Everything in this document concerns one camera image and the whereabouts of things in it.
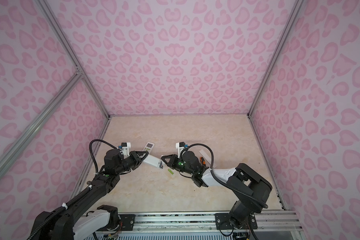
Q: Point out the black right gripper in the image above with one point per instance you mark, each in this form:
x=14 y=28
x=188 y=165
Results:
x=173 y=159

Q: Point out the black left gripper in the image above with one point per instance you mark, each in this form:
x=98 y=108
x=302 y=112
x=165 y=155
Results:
x=135 y=155

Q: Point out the small white remote control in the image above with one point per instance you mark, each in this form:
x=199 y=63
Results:
x=153 y=161

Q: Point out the white battery cover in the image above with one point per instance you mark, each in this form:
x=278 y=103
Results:
x=208 y=159

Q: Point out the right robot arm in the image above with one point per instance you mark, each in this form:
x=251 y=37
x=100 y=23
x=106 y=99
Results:
x=251 y=189

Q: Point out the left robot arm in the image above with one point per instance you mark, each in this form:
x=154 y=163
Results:
x=58 y=224

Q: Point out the white remote with green buttons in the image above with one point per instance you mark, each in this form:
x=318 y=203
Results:
x=148 y=147

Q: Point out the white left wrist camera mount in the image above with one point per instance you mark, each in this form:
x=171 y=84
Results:
x=125 y=148

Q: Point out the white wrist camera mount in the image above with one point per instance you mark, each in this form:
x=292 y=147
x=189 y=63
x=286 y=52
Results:
x=180 y=147
x=125 y=148

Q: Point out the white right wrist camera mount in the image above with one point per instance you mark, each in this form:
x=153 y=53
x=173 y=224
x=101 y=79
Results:
x=180 y=147

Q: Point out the diagonal aluminium frame bar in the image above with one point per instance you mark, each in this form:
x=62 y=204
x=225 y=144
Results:
x=11 y=155

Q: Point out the aluminium corner frame post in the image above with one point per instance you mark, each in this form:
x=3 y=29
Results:
x=52 y=20

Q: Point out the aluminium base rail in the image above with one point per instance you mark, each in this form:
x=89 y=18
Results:
x=268 y=225

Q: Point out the right rear aluminium frame post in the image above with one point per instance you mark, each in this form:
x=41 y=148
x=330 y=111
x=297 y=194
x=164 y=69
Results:
x=285 y=34

